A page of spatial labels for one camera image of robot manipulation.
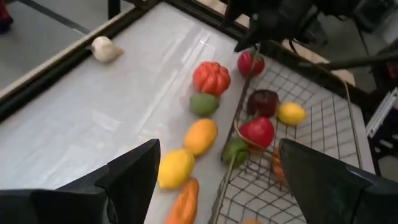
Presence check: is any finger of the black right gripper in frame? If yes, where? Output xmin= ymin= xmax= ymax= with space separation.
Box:
xmin=222 ymin=0 xmax=242 ymax=27
xmin=233 ymin=17 xmax=269 ymax=53

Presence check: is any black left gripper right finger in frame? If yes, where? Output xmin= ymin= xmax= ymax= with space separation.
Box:
xmin=279 ymin=138 xmax=398 ymax=224

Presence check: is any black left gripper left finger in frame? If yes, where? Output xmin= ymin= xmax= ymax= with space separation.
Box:
xmin=0 ymin=138 xmax=162 ymax=224

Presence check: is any red apple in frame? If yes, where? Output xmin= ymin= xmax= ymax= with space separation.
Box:
xmin=237 ymin=50 xmax=266 ymax=78

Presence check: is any ribbed red-orange tomato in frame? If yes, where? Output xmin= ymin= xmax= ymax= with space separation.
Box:
xmin=192 ymin=61 xmax=232 ymax=98

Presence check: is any dark purple plum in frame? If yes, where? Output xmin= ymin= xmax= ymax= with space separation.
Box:
xmin=246 ymin=89 xmax=280 ymax=118

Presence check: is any metal wire basket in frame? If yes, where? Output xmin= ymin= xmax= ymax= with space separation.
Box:
xmin=211 ymin=46 xmax=364 ymax=224

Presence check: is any green avocado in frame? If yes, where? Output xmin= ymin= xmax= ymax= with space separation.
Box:
xmin=190 ymin=92 xmax=220 ymax=118

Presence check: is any yellow lemon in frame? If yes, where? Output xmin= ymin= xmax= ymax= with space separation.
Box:
xmin=277 ymin=101 xmax=307 ymax=126
xmin=157 ymin=148 xmax=196 ymax=190

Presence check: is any red tomato green stem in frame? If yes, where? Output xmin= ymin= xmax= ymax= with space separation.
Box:
xmin=238 ymin=115 xmax=275 ymax=151

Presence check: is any orange carrot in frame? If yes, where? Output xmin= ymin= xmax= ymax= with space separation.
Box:
xmin=164 ymin=177 xmax=200 ymax=224

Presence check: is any yellow-orange mango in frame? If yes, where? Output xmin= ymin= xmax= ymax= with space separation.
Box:
xmin=183 ymin=118 xmax=219 ymax=157

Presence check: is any small green lime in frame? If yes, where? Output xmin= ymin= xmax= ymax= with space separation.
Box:
xmin=221 ymin=138 xmax=250 ymax=167

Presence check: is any white garlic bulb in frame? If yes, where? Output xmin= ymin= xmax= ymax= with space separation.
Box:
xmin=90 ymin=35 xmax=124 ymax=63

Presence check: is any black metal table frame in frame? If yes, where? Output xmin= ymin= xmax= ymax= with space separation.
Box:
xmin=0 ymin=0 xmax=377 ymax=122

